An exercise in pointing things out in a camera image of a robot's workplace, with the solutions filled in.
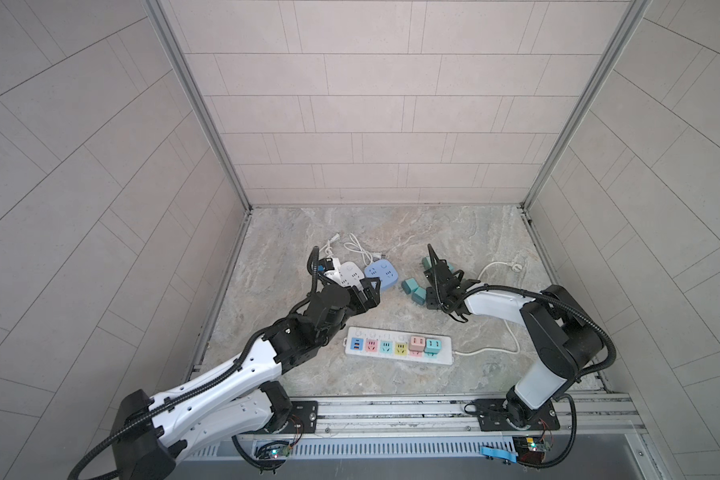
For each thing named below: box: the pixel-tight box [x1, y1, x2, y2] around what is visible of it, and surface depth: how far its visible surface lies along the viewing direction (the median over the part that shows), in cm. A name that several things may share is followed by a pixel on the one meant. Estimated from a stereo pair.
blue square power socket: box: [364, 259, 399, 290], surface depth 97 cm
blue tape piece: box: [480, 446, 518, 463], surface depth 67 cm
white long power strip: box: [343, 327, 454, 366], surface depth 82 cm
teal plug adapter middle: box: [411, 287, 427, 306], surface depth 92 cm
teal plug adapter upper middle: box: [401, 278, 419, 295], surface depth 95 cm
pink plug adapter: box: [409, 336, 425, 357], surface depth 79 cm
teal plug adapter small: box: [424, 339, 441, 356], surface depth 79 cm
